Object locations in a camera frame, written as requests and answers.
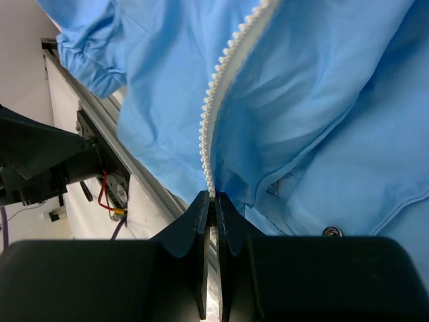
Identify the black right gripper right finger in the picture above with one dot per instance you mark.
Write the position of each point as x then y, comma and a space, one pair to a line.
236, 292

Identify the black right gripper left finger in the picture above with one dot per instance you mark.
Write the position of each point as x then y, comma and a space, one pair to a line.
179, 280

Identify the light blue zip jacket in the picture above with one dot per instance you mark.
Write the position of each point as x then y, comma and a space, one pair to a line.
311, 113

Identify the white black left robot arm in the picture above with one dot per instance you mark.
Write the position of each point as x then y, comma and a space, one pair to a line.
39, 161

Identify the aluminium rail front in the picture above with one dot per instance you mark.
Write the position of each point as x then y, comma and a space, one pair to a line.
68, 96

